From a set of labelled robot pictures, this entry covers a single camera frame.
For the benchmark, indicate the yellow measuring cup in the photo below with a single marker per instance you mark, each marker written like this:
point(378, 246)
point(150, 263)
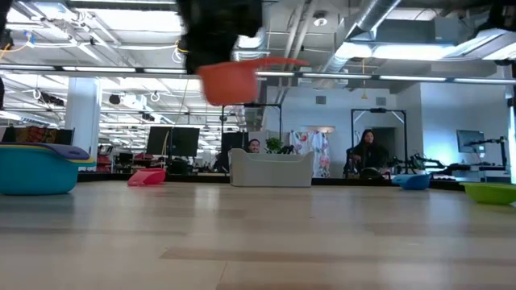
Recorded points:
point(82, 162)

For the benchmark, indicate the floral print cloth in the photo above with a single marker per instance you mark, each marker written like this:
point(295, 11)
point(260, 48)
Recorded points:
point(318, 153)

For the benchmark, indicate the black metal stand frame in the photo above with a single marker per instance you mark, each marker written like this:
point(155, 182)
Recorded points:
point(379, 110)
point(250, 105)

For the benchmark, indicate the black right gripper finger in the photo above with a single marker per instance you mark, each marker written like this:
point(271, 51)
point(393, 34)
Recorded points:
point(199, 56)
point(225, 52)

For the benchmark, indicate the patterned orange tapestry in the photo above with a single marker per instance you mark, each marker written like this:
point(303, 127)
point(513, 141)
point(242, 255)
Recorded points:
point(32, 135)

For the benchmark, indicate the purple measuring cup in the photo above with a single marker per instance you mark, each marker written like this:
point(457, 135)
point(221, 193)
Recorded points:
point(68, 152)

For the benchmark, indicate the pink measuring cup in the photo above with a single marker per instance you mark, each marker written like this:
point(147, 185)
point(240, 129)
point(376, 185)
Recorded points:
point(147, 177)

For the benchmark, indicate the grey plastic basket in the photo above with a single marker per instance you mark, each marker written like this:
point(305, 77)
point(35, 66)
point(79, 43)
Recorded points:
point(270, 169)

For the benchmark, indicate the teal measuring cup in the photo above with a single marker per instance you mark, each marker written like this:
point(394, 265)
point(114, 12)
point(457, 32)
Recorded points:
point(36, 175)

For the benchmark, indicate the blue measuring cup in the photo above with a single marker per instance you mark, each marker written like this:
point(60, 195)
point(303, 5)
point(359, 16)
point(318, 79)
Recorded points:
point(413, 182)

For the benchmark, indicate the green potted plant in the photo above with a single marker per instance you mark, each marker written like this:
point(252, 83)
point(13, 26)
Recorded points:
point(274, 145)

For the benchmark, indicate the orange measuring cup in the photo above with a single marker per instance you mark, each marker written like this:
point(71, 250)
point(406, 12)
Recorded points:
point(230, 86)

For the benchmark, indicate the white square pillar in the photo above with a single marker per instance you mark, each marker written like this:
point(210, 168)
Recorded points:
point(82, 121)

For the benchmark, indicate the black monitor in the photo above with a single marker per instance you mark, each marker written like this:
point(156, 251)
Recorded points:
point(159, 141)
point(232, 142)
point(186, 141)

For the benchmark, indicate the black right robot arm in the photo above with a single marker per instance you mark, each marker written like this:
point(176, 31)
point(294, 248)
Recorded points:
point(504, 12)

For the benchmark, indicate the person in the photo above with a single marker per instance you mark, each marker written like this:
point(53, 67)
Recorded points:
point(367, 155)
point(254, 146)

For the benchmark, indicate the black aluminium table frame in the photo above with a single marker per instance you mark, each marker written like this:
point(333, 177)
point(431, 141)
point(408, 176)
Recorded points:
point(193, 177)

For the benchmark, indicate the green measuring cup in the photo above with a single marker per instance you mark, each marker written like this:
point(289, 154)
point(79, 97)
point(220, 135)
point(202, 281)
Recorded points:
point(489, 193)

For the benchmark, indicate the black background robot arm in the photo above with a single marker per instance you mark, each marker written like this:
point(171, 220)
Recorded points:
point(483, 142)

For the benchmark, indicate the grey wall monitor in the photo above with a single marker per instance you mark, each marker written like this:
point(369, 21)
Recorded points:
point(469, 141)

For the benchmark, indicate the slanted silver air duct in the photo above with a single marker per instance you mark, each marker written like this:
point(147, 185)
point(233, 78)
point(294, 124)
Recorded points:
point(363, 28)

